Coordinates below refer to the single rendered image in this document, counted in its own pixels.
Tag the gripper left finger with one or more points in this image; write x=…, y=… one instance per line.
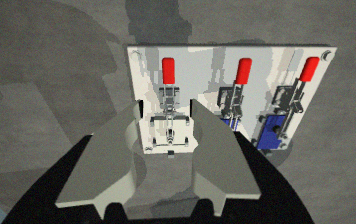
x=95, y=172

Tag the white fixture plate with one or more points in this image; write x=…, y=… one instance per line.
x=201, y=70

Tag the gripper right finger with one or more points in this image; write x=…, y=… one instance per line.
x=240, y=181

